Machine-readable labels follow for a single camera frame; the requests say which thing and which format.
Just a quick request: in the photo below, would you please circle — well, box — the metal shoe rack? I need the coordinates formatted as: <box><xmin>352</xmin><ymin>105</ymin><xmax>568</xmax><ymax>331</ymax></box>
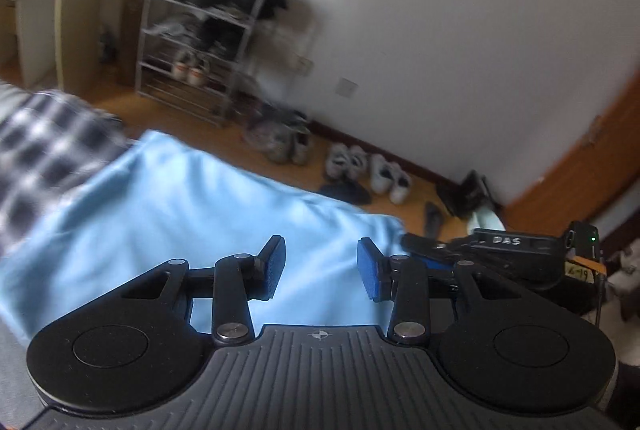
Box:
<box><xmin>134</xmin><ymin>0</ymin><xmax>273</xmax><ymax>129</ymax></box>

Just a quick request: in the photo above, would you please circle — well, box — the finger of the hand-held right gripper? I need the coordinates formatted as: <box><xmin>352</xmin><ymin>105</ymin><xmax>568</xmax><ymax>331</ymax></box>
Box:
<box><xmin>400</xmin><ymin>233</ymin><xmax>481</xmax><ymax>256</ymax></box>
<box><xmin>422</xmin><ymin>255</ymin><xmax>458</xmax><ymax>283</ymax></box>

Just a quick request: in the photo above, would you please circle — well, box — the pair of white sneakers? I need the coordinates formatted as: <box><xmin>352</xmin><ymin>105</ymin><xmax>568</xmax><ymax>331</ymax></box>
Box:
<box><xmin>171</xmin><ymin>52</ymin><xmax>212</xmax><ymax>87</ymax></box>

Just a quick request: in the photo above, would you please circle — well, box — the wooden door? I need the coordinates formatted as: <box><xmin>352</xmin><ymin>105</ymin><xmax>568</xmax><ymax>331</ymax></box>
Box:
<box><xmin>500</xmin><ymin>75</ymin><xmax>640</xmax><ymax>251</ymax></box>

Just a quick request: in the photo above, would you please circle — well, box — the light blue basin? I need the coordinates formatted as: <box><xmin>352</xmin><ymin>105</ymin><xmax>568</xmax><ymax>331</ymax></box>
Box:
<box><xmin>466</xmin><ymin>205</ymin><xmax>507</xmax><ymax>232</ymax></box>

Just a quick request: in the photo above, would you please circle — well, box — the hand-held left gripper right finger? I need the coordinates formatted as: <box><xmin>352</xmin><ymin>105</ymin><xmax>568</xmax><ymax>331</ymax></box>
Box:
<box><xmin>356</xmin><ymin>237</ymin><xmax>526</xmax><ymax>345</ymax></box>

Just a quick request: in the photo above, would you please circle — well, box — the black cable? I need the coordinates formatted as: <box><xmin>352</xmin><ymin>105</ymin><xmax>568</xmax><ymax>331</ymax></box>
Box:
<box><xmin>592</xmin><ymin>270</ymin><xmax>607</xmax><ymax>327</ymax></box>

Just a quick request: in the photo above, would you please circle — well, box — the row of assorted shoes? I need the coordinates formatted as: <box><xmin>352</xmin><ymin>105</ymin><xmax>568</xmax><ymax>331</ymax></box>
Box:
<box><xmin>242</xmin><ymin>107</ymin><xmax>501</xmax><ymax>237</ymax></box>

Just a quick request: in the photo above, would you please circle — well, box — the white wall switch plate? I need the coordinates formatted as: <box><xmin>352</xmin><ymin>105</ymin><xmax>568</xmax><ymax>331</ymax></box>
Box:
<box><xmin>334</xmin><ymin>77</ymin><xmax>359</xmax><ymax>100</ymax></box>

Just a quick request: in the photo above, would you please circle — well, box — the navy plaid folded shirt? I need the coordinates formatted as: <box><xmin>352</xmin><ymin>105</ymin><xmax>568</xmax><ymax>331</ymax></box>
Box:
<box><xmin>0</xmin><ymin>88</ymin><xmax>127</xmax><ymax>258</ymax></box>

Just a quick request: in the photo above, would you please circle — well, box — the light blue t-shirt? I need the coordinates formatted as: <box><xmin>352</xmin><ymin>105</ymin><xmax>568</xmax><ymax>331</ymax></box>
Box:
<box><xmin>0</xmin><ymin>130</ymin><xmax>407</xmax><ymax>346</ymax></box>

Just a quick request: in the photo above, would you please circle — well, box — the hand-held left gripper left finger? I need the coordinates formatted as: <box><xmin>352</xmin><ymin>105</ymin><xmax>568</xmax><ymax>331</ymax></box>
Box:
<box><xmin>122</xmin><ymin>235</ymin><xmax>287</xmax><ymax>345</ymax></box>

